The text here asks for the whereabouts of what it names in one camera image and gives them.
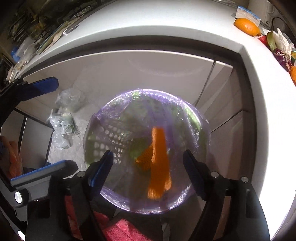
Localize orange foam net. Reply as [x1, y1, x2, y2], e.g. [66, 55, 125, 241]
[135, 127, 172, 200]

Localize orange mandarin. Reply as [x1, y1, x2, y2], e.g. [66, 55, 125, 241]
[234, 18, 261, 37]
[290, 66, 296, 85]

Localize purple onion half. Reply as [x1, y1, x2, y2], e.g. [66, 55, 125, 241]
[273, 48, 291, 72]

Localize white tissue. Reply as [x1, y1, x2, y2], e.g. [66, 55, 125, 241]
[273, 28, 295, 56]

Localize blue white milk carton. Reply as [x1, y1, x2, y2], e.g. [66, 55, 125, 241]
[235, 6, 261, 27]

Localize purple lined trash bin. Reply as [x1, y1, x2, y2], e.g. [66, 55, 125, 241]
[84, 89, 210, 214]

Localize plastic bags on floor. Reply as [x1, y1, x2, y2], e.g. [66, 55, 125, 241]
[48, 87, 85, 150]

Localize black blender power cord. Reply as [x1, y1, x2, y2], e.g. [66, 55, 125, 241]
[271, 16, 287, 32]

